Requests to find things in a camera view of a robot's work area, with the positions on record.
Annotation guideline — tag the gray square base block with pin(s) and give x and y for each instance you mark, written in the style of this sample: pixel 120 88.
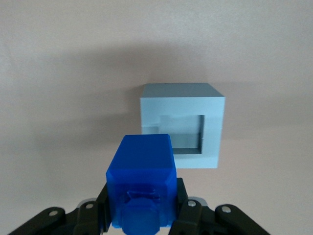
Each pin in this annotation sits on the gray square base block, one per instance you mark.
pixel 210 137

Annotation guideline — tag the blue plastic part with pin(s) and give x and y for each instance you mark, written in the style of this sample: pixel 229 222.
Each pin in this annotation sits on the blue plastic part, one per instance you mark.
pixel 141 171

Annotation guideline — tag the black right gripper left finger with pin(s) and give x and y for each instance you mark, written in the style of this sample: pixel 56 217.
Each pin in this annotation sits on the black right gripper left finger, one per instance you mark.
pixel 73 215

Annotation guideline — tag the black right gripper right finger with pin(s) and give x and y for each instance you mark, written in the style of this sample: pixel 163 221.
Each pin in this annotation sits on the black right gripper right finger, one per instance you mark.
pixel 203 215

